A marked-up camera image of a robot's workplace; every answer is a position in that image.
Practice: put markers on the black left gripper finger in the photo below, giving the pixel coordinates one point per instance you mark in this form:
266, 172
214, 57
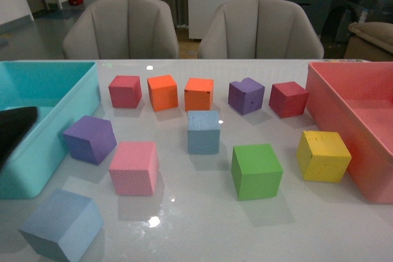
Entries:
15, 124

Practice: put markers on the light blue foam cube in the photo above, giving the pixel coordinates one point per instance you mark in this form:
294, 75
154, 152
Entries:
203, 133
63, 226

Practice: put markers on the teal plastic bin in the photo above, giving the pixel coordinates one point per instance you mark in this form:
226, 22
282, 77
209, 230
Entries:
62, 92

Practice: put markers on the magenta foam cube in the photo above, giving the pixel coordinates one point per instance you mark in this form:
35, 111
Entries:
125, 91

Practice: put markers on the pink foam cube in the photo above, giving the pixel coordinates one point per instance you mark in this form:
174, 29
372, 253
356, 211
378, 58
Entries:
134, 168

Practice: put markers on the left grey chair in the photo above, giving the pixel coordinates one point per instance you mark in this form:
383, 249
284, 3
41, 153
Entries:
122, 30

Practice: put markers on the grey chair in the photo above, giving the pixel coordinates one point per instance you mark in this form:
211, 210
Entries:
260, 29
122, 30

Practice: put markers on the chipped orange foam cube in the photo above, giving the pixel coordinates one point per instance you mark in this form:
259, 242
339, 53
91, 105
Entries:
198, 94

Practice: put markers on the notched purple foam cube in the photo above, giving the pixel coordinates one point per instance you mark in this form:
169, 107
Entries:
246, 96

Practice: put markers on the green foam cube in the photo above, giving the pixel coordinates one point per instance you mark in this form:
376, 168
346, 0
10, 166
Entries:
256, 171

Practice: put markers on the right grey chair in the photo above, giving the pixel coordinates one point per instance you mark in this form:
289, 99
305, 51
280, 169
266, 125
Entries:
260, 29

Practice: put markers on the dark red foam cube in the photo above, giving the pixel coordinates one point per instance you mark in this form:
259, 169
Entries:
288, 99

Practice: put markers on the yellow foam cube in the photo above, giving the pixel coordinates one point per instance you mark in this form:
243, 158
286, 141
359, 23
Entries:
322, 156

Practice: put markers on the pink plastic bin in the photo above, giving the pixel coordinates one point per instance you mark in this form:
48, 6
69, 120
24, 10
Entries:
355, 100

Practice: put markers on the black appliance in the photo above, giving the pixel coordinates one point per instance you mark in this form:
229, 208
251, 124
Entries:
344, 12

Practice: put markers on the brown sofa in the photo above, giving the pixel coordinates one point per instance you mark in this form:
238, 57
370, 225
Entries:
371, 41

